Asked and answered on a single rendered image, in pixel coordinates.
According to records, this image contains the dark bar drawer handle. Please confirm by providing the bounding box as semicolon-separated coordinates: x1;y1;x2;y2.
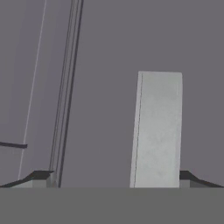
0;141;29;150

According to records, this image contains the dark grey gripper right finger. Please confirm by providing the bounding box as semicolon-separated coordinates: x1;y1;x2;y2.
178;170;224;189

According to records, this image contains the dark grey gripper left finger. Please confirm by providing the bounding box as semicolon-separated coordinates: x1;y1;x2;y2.
0;170;55;189

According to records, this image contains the pale grey upright block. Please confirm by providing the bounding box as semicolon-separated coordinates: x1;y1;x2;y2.
129;70;184;189

